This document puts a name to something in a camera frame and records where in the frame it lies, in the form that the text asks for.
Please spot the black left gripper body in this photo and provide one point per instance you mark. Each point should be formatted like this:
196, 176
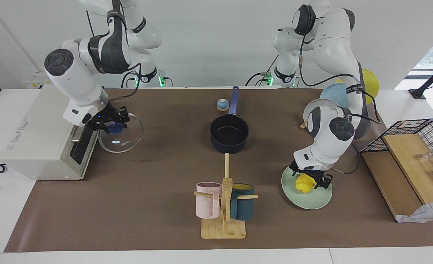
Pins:
311, 172

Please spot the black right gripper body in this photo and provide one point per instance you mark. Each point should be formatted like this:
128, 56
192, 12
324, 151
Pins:
108, 115

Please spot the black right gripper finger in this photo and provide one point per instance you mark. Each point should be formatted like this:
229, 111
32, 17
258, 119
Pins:
125, 116
100, 127

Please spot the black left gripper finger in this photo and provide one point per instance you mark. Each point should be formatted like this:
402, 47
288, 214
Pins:
295, 173
324, 182

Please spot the glass lid with blue knob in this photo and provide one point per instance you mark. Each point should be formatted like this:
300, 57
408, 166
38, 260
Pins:
125, 141

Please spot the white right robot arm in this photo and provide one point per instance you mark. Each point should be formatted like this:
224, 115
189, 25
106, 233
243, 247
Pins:
73, 77

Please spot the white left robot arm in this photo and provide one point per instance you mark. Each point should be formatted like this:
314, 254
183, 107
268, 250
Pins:
333, 47

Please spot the light green plate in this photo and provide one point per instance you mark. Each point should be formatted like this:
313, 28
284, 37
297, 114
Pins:
310, 201

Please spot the wooden plate rack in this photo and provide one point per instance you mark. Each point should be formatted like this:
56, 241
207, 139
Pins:
303, 125

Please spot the grey plate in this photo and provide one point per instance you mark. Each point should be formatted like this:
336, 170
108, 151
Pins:
308, 110

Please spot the light blue plate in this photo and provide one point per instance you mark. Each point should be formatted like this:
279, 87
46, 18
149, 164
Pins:
333, 93

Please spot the yellow plate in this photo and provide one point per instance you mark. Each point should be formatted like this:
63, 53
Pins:
371, 84

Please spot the dark teal mug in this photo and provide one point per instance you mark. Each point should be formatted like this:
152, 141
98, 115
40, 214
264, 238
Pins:
244, 207

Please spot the cream toaster oven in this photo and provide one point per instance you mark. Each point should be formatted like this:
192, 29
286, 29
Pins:
37, 132

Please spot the brown wooden board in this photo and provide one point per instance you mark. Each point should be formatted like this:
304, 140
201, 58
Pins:
388, 179

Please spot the dark blue saucepan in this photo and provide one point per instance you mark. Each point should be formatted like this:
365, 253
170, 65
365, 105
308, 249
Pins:
229, 132

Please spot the white power strip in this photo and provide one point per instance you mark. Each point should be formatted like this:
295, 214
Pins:
33, 84

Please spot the light wooden cutting board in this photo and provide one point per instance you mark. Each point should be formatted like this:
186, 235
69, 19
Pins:
410, 161

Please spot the wooden mug tree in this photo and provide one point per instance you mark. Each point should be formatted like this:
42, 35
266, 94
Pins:
223, 229

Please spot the pink mug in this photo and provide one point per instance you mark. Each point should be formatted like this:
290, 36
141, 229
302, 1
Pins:
205, 205

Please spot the brown table mat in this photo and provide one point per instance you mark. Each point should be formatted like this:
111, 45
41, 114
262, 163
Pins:
147, 220

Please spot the white patterned cloth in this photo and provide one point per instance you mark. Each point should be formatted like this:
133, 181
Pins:
425, 214

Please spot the clear glass beaker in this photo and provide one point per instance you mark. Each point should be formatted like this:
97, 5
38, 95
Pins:
429, 159

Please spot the black clamp stand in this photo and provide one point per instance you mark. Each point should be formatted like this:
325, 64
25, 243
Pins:
430, 79

